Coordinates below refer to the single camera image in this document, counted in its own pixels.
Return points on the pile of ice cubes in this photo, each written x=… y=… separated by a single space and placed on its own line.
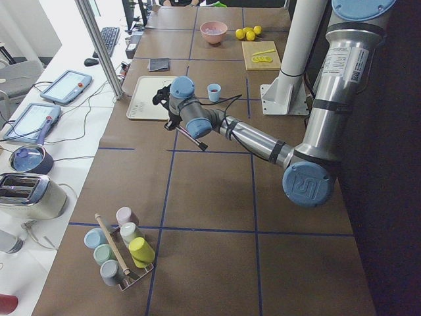
x=212 y=30

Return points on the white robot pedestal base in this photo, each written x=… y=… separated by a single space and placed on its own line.
x=286 y=95

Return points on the blue saucepan with lid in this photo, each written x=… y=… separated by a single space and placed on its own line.
x=33 y=158

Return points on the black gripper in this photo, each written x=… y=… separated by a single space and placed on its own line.
x=173 y=115

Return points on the cream bear serving tray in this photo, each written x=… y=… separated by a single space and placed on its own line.
x=141 y=105

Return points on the blue teach pendant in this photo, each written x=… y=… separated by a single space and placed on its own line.
x=35 y=119
x=67 y=87

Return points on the grey folded cloth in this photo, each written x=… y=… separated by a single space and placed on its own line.
x=158 y=64

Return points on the white cup rack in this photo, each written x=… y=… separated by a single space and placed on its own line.
x=136 y=273

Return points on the black computer mouse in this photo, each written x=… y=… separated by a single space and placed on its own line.
x=90 y=62

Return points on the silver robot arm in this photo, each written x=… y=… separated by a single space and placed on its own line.
x=355 y=30

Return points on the white cup on rack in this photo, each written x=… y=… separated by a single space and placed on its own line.
x=129 y=231

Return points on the light blue plastic cup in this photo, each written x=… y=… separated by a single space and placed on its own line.
x=214 y=96

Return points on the white toaster appliance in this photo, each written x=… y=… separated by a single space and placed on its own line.
x=31 y=196

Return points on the green cup on rack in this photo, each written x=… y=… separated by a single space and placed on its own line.
x=103 y=253

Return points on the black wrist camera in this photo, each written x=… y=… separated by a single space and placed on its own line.
x=162 y=97

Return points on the yellow-green cup on rack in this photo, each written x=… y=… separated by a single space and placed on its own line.
x=142 y=253

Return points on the yellow plastic knife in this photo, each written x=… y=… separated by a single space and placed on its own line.
x=263 y=52

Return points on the blue cup on rack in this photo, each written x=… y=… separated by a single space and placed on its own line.
x=94 y=238

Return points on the wooden rack handle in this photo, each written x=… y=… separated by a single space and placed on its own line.
x=112 y=244

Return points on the aluminium frame post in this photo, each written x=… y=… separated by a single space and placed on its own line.
x=99 y=47

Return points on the grey cup on rack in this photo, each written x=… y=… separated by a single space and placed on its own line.
x=111 y=272

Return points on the black keyboard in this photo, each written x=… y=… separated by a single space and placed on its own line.
x=110 y=36

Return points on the bamboo cutting board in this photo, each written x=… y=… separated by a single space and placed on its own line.
x=260 y=55

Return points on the pink cup on rack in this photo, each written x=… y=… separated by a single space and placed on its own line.
x=126 y=215

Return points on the pink bowl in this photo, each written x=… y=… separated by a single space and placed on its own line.
x=214 y=39

